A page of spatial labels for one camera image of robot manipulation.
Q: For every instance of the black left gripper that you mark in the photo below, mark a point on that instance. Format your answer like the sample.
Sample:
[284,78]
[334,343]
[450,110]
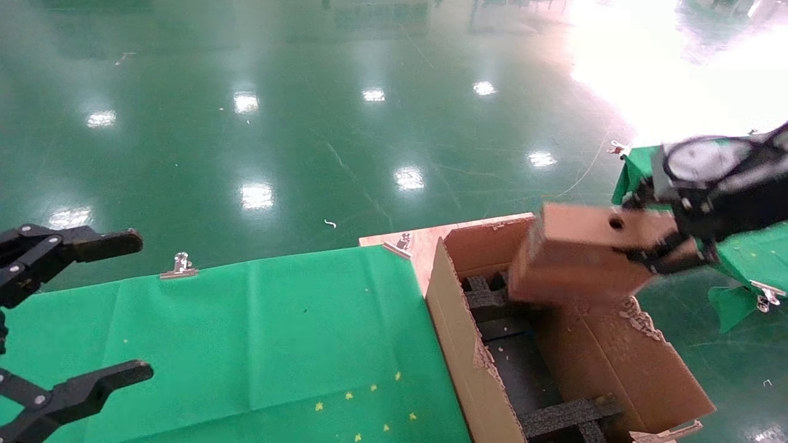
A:
[2,332]

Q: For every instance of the black foam bottom pad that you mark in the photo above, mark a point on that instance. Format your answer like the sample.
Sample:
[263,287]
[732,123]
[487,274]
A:
[520,369]

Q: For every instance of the large green table cloth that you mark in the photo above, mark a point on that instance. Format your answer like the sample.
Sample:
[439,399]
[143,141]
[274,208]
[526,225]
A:
[246,338]

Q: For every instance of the large open cardboard carton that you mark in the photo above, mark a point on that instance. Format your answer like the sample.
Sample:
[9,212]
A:
[468,344]

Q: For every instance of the far green covered table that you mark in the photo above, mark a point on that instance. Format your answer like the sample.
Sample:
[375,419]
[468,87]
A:
[754,261]

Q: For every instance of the small brown cardboard box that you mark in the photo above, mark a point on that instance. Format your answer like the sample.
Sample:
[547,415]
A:
[572,258]

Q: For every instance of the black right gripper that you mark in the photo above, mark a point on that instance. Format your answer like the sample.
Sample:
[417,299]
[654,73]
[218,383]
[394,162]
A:
[745,209]

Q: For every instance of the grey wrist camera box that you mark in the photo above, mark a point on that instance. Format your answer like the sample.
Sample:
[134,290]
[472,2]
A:
[702,161]

